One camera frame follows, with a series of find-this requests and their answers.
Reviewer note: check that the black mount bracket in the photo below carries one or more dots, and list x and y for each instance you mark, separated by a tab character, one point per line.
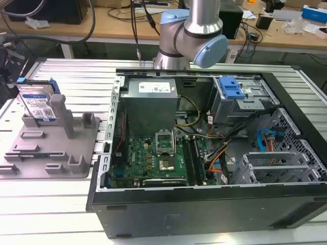
11	66

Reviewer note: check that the silver expansion slot bracket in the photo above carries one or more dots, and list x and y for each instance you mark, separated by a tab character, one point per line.
268	154
278	167

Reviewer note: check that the silver chipset heatsink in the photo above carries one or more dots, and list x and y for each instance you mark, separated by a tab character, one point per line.
166	165

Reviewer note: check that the grey parts rack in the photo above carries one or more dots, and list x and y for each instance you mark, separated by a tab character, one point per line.
51	148

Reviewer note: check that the black graphics card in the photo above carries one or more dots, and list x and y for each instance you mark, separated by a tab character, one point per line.
164	182

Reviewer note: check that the grey power supply unit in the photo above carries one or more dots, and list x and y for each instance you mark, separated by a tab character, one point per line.
149	102

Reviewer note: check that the hard disk in blue carrier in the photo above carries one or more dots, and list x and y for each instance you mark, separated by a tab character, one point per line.
38	102

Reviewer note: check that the clear plastic bag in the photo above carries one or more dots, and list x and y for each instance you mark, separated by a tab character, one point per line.
37	22
297	26

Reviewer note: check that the black computer tower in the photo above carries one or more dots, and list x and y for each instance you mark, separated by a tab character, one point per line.
231	20

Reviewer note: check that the blue plastic bay latch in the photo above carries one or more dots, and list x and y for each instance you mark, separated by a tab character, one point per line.
232	88

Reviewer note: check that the black open PC case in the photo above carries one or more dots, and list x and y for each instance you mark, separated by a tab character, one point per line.
204	214

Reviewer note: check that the CPU socket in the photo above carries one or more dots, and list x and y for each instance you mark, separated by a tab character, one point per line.
165	143

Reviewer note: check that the RAM slot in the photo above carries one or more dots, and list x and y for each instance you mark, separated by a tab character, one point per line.
198	160
189	163

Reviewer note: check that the small black box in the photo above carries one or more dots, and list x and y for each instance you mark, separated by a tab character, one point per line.
264	21

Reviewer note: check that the black box on desk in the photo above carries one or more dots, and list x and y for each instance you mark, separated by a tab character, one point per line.
43	10

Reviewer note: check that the green motherboard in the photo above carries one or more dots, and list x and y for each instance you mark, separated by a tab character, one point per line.
153	160

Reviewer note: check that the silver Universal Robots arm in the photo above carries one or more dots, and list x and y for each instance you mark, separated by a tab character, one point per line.
189	33

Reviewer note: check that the grey disk bay cage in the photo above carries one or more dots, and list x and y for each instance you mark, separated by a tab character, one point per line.
240	104

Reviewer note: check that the blue white cardboard box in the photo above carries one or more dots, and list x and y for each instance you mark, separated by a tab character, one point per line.
314	12

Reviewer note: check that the wooden desk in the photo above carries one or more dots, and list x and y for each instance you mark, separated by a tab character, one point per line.
76	28

